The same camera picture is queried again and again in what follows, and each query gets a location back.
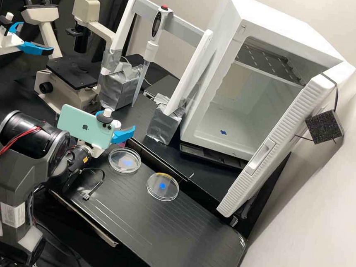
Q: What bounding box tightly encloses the white incubator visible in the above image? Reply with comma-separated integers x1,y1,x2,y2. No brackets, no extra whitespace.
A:
177,0,356,171

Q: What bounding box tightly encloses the white pipette stand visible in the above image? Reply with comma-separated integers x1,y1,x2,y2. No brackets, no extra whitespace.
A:
93,0,217,149

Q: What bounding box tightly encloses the incubator door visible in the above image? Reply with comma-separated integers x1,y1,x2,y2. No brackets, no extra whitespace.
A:
215,65,351,228

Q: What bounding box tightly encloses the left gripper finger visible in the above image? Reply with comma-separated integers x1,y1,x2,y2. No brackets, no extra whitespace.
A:
9,20,24,35
19,41,55,57

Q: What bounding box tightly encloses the right wrist camera phone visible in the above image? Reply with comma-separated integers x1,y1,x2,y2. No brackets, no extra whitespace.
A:
54,103,123,152

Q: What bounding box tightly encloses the black cable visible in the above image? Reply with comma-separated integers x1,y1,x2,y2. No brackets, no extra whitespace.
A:
78,166,106,203

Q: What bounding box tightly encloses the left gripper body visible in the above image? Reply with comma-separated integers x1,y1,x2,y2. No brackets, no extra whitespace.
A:
0,29,26,57

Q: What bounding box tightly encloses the pipette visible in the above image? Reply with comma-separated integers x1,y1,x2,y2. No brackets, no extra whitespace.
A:
131,4,174,110

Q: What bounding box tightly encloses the petri dish lid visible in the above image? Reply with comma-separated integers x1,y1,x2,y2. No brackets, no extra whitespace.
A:
144,170,181,203

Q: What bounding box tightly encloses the cream microscope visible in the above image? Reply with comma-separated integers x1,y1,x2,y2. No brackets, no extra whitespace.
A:
11,0,122,119

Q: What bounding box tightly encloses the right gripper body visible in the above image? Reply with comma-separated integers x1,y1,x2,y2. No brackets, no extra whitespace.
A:
76,139,107,159

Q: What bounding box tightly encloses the petri dish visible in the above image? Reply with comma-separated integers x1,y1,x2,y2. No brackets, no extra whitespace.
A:
106,146,143,176

